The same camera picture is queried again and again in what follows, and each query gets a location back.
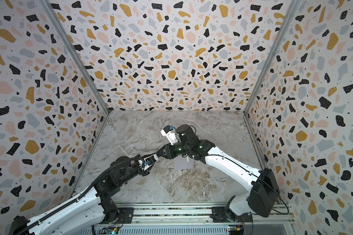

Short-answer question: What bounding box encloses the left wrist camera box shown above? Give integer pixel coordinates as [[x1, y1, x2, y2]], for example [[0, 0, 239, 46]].
[[141, 153, 159, 171]]

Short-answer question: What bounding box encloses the pale lilac envelope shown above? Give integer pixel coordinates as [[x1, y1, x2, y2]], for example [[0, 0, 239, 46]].
[[173, 156, 194, 170]]

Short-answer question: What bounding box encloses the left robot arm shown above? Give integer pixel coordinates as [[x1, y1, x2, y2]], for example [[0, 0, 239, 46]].
[[9, 155, 158, 235]]

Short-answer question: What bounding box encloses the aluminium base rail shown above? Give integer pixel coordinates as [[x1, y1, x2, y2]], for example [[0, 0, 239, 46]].
[[44, 202, 301, 235]]

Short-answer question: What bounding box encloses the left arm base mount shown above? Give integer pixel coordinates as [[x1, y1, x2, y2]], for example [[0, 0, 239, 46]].
[[98, 198, 134, 224]]

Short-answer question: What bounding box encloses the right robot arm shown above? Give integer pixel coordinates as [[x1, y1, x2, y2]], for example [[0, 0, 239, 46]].
[[157, 124, 279, 220]]

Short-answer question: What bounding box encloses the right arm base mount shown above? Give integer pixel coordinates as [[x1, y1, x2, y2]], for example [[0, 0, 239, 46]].
[[210, 196, 253, 223]]

